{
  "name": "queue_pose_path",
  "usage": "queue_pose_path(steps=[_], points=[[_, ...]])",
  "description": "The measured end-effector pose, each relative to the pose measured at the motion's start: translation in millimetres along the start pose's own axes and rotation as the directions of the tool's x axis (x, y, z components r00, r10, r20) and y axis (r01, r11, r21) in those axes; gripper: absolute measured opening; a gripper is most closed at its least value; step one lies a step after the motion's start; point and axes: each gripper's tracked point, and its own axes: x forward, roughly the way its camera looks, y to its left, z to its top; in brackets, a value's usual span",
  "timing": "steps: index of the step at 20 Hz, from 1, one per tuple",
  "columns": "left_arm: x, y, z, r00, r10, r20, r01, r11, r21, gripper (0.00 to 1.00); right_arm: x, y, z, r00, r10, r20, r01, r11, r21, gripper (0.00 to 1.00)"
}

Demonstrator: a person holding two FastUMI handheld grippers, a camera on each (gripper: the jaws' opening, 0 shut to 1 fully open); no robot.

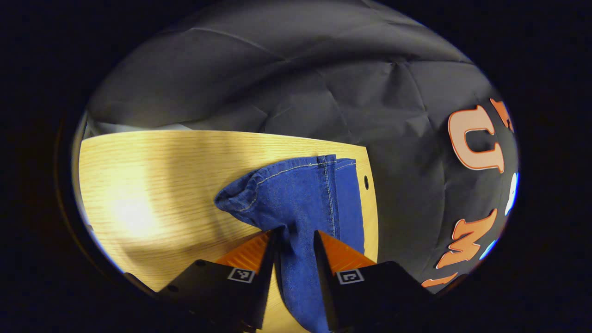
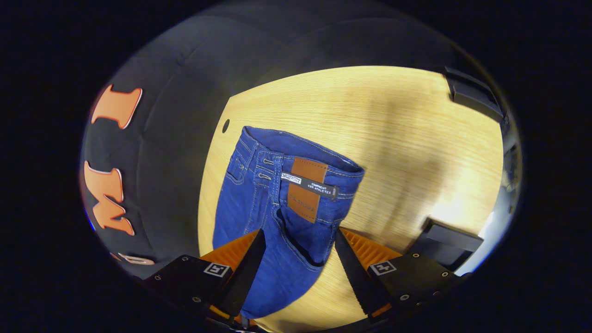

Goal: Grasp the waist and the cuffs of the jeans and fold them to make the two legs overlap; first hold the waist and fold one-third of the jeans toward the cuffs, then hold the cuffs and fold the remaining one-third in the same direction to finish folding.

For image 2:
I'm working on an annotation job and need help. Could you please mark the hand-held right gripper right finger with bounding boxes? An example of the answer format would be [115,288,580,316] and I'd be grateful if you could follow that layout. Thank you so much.
[334,227,465,324]

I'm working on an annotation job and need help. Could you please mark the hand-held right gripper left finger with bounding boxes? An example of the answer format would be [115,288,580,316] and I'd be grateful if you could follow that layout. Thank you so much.
[141,228,267,324]

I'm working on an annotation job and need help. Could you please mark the blue denim jeans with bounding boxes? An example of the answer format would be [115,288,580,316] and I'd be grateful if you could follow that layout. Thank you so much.
[212,126,366,320]

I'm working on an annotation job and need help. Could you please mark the black block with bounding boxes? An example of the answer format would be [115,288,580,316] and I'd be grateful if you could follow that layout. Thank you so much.
[406,217,485,272]
[444,66,507,124]

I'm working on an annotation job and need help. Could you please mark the black backdrop cloth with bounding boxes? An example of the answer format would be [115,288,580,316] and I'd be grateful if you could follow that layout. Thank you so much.
[80,2,491,280]

